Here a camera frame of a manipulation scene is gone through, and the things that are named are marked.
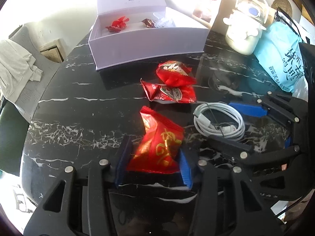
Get wooden picture frame on floor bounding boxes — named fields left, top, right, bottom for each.
left=38, top=39, right=66, bottom=63

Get grey leaf pattern chair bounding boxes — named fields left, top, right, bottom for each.
left=8, top=26, right=60, bottom=122

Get white cartoon dog water bottle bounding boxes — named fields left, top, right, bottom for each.
left=223, top=0, right=269, bottom=55

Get small red bow candy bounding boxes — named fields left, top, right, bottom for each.
left=112, top=16, right=130, bottom=30

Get red gold character snack packet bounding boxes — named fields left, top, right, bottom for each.
left=127, top=106, right=184, bottom=174

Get open lavender gift box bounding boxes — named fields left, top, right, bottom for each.
left=89, top=0, right=209, bottom=70

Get clear acrylic holder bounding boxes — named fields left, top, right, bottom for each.
left=153, top=12, right=176, bottom=28

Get dark green sofa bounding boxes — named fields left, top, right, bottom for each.
left=0, top=101, right=29, bottom=176

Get red candy packet white text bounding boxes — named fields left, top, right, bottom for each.
left=106, top=26, right=122, bottom=33

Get white usb cable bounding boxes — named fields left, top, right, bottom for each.
left=193, top=102, right=246, bottom=142

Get grey sweatshirt on chair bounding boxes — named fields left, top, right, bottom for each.
left=0, top=40, right=43, bottom=103

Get red cartoon figure snack packet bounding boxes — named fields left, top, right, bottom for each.
left=156, top=60, right=196, bottom=87

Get kraft hawthorn snack pouch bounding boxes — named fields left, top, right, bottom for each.
left=192, top=0, right=221, bottom=29

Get brown paper bag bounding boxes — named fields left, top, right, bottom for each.
left=264, top=12, right=275, bottom=27

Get red ketchup style snack packet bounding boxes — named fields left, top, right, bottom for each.
left=140, top=79, right=197, bottom=104

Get light blue plastic bag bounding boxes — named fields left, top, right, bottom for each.
left=254, top=21, right=304, bottom=93

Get dark brown candy packet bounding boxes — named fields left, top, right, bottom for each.
left=142, top=18, right=157, bottom=29

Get clear plastic bag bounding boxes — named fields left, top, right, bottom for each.
left=292, top=76, right=309, bottom=102

